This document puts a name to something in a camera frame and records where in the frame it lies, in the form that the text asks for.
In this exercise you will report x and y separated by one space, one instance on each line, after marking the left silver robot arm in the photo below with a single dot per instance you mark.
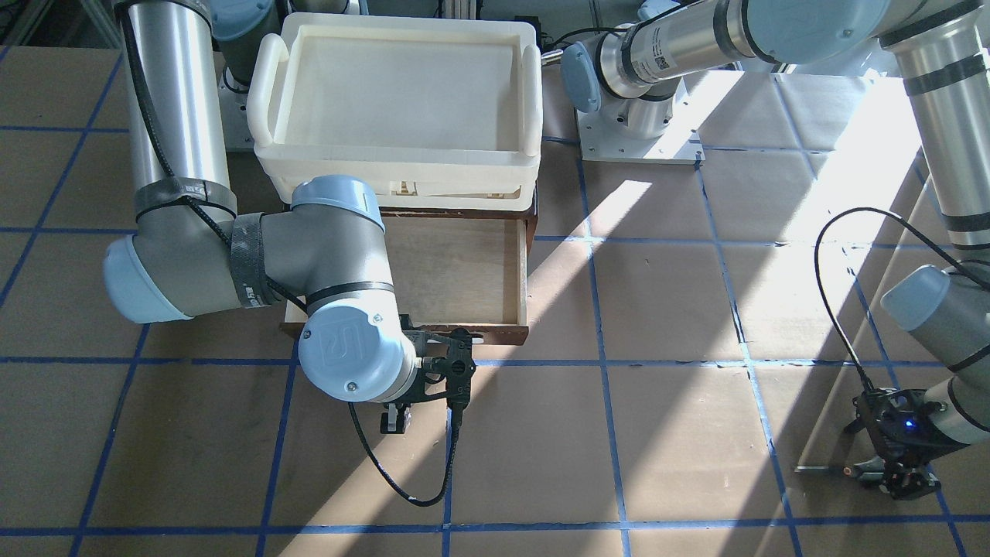
888 104

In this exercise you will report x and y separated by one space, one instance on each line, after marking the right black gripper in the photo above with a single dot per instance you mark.
396 418

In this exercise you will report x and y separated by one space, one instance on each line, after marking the white plastic tray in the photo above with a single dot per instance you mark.
393 98

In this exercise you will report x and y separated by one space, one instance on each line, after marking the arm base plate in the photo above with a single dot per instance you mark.
233 97
653 128

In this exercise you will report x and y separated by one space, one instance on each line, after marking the brown wooden drawer cabinet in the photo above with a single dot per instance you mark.
410 198

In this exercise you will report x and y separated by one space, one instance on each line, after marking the wooden drawer with white handle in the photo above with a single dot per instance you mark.
447 270

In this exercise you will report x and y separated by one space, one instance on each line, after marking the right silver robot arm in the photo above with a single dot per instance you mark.
195 254

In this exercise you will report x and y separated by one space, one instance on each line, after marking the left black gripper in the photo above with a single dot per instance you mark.
902 473

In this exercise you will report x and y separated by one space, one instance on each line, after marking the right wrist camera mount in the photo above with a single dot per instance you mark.
448 376

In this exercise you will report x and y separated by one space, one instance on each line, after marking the grey orange scissors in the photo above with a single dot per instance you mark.
822 470

